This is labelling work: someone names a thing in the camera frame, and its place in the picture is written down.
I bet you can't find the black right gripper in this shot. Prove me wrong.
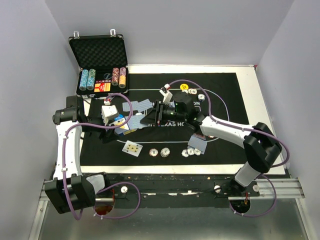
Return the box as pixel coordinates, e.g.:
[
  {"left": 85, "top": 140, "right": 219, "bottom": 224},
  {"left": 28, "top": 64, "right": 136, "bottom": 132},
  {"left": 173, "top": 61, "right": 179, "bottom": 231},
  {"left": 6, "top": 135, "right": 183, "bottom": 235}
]
[{"left": 140, "top": 100, "right": 186, "bottom": 126}]

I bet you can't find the blue playing card box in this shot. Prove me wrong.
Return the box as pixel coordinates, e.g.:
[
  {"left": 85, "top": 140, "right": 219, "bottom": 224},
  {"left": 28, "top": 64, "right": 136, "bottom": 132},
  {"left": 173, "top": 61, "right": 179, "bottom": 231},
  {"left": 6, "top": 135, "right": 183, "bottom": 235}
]
[{"left": 109, "top": 114, "right": 137, "bottom": 136}]

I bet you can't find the yellow big blind button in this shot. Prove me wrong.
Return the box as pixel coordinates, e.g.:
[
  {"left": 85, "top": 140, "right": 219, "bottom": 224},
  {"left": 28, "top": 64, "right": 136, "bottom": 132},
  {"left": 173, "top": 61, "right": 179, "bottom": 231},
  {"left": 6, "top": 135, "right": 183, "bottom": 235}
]
[{"left": 179, "top": 83, "right": 189, "bottom": 91}]

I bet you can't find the face up spade card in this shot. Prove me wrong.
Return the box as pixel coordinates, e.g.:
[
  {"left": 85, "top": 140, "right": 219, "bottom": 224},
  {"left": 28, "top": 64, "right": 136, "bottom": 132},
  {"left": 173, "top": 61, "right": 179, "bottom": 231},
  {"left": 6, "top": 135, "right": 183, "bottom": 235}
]
[{"left": 122, "top": 140, "right": 143, "bottom": 157}]

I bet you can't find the red triangular dealer button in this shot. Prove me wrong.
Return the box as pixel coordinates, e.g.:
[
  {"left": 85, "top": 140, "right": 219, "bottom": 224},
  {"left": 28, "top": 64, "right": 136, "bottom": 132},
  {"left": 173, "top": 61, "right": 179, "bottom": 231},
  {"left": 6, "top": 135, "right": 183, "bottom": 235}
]
[{"left": 194, "top": 134, "right": 206, "bottom": 140}]

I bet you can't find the blue backed card bottom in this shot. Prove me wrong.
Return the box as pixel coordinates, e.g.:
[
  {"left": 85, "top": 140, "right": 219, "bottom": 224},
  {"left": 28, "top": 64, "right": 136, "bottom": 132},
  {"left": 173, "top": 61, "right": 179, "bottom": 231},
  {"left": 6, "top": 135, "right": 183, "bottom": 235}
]
[{"left": 188, "top": 141, "right": 207, "bottom": 154}]

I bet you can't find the blue backed card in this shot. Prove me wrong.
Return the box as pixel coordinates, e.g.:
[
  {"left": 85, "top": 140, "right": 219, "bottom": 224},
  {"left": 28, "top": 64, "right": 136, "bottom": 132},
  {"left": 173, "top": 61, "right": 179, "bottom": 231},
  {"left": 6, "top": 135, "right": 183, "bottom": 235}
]
[
  {"left": 188, "top": 141, "right": 207, "bottom": 154},
  {"left": 122, "top": 101, "right": 137, "bottom": 112}
]

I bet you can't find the blue poker chip stack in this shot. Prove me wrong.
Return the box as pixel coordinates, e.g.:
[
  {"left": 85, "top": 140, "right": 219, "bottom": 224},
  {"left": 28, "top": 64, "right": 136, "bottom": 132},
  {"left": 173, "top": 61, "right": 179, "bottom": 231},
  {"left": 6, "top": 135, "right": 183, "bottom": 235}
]
[{"left": 181, "top": 148, "right": 202, "bottom": 158}]

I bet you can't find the grey poker chip stack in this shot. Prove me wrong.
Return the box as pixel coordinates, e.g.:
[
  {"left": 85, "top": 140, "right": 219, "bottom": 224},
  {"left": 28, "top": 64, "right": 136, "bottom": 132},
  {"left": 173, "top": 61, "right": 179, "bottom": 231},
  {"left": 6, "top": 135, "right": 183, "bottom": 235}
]
[{"left": 160, "top": 147, "right": 171, "bottom": 158}]

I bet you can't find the red poker chip stack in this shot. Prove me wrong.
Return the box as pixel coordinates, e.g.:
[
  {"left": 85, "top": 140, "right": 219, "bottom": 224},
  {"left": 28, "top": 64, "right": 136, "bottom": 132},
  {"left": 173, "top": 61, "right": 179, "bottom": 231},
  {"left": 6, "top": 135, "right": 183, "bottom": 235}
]
[{"left": 149, "top": 148, "right": 159, "bottom": 157}]

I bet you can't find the blue backed card fan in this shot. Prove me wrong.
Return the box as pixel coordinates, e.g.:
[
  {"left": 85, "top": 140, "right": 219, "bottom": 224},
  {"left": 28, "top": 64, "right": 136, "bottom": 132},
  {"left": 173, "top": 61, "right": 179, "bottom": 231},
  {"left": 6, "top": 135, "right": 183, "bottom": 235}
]
[{"left": 127, "top": 115, "right": 148, "bottom": 130}]

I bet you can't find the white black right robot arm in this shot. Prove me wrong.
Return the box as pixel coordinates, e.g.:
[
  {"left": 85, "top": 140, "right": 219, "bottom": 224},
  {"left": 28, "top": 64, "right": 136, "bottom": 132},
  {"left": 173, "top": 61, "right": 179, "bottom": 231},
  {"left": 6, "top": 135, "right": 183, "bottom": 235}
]
[{"left": 140, "top": 92, "right": 283, "bottom": 196}]

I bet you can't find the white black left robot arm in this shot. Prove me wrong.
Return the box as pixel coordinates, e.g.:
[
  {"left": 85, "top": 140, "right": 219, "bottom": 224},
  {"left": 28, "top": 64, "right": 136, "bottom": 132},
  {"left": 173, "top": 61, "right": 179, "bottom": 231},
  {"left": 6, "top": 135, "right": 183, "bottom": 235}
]
[{"left": 44, "top": 95, "right": 111, "bottom": 214}]

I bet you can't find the black poker table mat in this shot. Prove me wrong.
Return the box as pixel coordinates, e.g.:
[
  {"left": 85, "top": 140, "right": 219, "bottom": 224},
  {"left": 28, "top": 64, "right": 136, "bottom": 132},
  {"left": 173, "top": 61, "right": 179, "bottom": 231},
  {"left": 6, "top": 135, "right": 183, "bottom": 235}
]
[{"left": 80, "top": 73, "right": 249, "bottom": 166}]

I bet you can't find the card deck in case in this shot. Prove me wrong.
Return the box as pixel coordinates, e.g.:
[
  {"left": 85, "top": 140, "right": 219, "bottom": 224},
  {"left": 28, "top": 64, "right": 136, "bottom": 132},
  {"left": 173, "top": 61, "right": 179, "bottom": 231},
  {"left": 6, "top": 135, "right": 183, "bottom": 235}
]
[{"left": 93, "top": 80, "right": 112, "bottom": 93}]

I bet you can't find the red chip row in case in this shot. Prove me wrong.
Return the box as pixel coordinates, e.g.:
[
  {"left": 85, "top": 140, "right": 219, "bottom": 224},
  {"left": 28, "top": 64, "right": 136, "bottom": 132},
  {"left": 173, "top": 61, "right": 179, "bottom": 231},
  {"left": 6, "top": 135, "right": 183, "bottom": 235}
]
[{"left": 111, "top": 67, "right": 120, "bottom": 86}]

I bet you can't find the blue chip row in case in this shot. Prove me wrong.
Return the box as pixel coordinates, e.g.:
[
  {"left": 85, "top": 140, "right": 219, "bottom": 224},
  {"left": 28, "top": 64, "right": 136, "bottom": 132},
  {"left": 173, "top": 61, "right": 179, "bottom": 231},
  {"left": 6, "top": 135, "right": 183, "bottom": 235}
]
[{"left": 79, "top": 69, "right": 89, "bottom": 91}]

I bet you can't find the green chip row in case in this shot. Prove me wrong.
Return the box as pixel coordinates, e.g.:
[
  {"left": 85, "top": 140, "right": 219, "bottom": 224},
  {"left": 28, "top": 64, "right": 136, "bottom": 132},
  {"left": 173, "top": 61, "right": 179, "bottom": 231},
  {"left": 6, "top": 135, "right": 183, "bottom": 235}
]
[{"left": 86, "top": 68, "right": 96, "bottom": 91}]

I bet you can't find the black aluminium poker case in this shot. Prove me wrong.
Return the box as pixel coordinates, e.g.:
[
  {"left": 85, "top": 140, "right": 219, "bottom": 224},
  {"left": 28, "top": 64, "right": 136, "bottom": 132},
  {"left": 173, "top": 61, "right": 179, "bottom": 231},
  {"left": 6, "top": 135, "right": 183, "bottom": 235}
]
[{"left": 68, "top": 29, "right": 129, "bottom": 98}]

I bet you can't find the orange chip row in case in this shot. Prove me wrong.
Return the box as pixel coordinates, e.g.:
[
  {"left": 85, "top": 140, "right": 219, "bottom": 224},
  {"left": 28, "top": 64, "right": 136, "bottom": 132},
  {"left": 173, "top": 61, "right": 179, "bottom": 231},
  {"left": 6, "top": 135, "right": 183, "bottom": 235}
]
[{"left": 118, "top": 67, "right": 127, "bottom": 89}]

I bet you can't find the white table board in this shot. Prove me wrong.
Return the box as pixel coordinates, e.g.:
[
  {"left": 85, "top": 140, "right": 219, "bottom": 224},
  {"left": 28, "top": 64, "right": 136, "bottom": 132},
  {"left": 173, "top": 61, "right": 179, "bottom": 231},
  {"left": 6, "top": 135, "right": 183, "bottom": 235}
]
[{"left": 81, "top": 64, "right": 272, "bottom": 175}]

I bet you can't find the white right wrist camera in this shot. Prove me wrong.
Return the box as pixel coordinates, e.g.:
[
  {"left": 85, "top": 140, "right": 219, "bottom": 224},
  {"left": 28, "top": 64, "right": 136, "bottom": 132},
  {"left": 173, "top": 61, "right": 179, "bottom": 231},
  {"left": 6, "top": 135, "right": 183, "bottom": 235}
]
[{"left": 159, "top": 87, "right": 173, "bottom": 105}]

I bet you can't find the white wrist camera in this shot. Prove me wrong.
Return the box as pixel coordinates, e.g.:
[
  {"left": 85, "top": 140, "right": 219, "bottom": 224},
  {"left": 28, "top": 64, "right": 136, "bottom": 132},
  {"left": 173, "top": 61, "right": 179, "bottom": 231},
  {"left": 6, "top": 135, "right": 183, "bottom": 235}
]
[
  {"left": 101, "top": 105, "right": 119, "bottom": 126},
  {"left": 159, "top": 87, "right": 173, "bottom": 105}
]

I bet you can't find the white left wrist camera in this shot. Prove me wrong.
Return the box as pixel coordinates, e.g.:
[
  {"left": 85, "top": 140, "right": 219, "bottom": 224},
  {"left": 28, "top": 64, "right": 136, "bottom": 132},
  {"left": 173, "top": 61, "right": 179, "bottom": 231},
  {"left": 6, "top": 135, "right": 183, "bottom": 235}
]
[{"left": 101, "top": 105, "right": 119, "bottom": 126}]

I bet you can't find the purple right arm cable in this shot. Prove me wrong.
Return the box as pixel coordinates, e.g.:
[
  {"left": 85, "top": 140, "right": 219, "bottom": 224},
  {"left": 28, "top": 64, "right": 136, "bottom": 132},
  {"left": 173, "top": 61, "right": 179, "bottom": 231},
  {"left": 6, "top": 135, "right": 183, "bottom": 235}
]
[{"left": 164, "top": 79, "right": 290, "bottom": 218}]

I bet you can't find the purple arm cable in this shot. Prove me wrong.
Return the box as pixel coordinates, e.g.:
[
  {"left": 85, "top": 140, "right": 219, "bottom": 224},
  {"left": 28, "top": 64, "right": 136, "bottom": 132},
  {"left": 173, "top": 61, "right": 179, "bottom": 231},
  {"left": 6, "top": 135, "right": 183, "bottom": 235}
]
[
  {"left": 164, "top": 79, "right": 290, "bottom": 218},
  {"left": 62, "top": 93, "right": 142, "bottom": 221}
]

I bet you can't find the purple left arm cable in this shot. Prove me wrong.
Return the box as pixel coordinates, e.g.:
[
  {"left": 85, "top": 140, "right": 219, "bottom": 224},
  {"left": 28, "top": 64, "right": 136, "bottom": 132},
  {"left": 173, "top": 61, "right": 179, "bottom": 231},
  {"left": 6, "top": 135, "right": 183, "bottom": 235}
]
[{"left": 62, "top": 93, "right": 142, "bottom": 221}]

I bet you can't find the aluminium rail frame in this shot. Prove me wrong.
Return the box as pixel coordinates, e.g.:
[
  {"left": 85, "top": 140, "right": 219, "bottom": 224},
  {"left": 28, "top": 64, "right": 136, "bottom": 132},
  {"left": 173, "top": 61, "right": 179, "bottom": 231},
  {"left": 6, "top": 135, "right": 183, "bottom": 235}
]
[{"left": 29, "top": 176, "right": 309, "bottom": 240}]

